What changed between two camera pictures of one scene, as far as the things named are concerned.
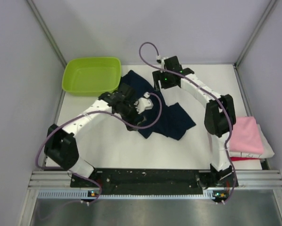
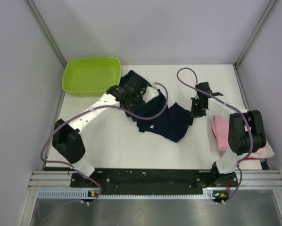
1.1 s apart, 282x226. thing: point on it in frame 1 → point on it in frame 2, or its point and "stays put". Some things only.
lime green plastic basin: x=91 y=76 stays put
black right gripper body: x=165 y=80 → x=196 y=110
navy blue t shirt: x=173 y=122 stays put
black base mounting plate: x=144 y=181 stays put
